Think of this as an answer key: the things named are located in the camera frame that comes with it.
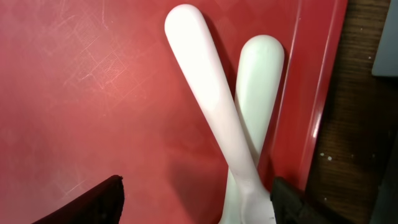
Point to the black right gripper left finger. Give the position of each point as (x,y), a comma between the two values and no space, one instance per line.
(103,204)

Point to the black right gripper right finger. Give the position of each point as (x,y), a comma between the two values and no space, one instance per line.
(292,206)

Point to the white plastic spoon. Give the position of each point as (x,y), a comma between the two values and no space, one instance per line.
(259,73)

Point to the white plastic fork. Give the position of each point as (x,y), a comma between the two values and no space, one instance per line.
(246,200)

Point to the grey dishwasher rack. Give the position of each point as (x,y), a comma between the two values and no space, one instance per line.
(385,65)

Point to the red plastic tray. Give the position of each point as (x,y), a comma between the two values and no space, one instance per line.
(91,88)

